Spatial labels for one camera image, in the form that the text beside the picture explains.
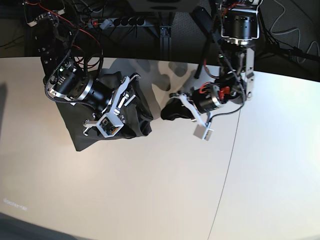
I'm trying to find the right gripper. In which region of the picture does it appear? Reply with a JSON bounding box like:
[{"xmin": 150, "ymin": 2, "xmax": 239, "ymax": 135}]
[{"xmin": 82, "ymin": 73, "xmax": 140, "ymax": 136}]

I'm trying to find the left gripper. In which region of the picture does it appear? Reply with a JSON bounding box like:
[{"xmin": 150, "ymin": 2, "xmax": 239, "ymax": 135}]
[{"xmin": 160, "ymin": 84, "xmax": 225, "ymax": 125}]

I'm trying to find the olive green T-shirt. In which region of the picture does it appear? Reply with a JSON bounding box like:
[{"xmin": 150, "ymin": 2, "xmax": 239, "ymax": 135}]
[{"xmin": 43, "ymin": 69, "xmax": 154, "ymax": 152}]

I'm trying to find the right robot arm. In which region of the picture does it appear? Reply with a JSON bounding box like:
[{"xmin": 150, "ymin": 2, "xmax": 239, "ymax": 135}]
[{"xmin": 23, "ymin": 0, "xmax": 139, "ymax": 138}]

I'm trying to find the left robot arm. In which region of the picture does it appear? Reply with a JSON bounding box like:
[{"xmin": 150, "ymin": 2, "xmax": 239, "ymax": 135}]
[{"xmin": 160, "ymin": 0, "xmax": 262, "ymax": 127}]

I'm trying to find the white power strip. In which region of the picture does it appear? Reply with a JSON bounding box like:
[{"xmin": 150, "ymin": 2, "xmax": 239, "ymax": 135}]
[{"xmin": 86, "ymin": 17, "xmax": 147, "ymax": 30}]

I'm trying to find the aluminium table leg profile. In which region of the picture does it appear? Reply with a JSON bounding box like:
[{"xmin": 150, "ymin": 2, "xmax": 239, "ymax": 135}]
[{"xmin": 158, "ymin": 12, "xmax": 174, "ymax": 61}]

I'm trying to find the black power adapter brick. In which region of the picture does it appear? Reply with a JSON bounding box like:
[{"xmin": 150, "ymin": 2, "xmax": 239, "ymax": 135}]
[{"xmin": 190, "ymin": 6, "xmax": 212, "ymax": 37}]

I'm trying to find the black tripod stand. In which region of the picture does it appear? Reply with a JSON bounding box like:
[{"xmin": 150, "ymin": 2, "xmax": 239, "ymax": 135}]
[{"xmin": 258, "ymin": 0, "xmax": 320, "ymax": 64}]

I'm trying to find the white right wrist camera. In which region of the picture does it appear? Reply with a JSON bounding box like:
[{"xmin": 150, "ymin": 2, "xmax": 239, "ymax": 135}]
[{"xmin": 96, "ymin": 112, "xmax": 124, "ymax": 138}]

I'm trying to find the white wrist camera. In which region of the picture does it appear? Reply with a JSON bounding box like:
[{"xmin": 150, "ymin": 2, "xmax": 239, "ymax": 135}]
[
  {"xmin": 96, "ymin": 112, "xmax": 124, "ymax": 138},
  {"xmin": 193, "ymin": 124, "xmax": 213, "ymax": 141}
]

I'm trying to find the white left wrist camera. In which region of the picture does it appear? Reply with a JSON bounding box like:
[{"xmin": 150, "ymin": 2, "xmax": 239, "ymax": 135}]
[{"xmin": 193, "ymin": 124, "xmax": 213, "ymax": 141}]

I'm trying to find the grey cable on floor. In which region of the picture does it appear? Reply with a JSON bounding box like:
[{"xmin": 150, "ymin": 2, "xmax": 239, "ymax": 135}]
[{"xmin": 271, "ymin": 0, "xmax": 320, "ymax": 63}]

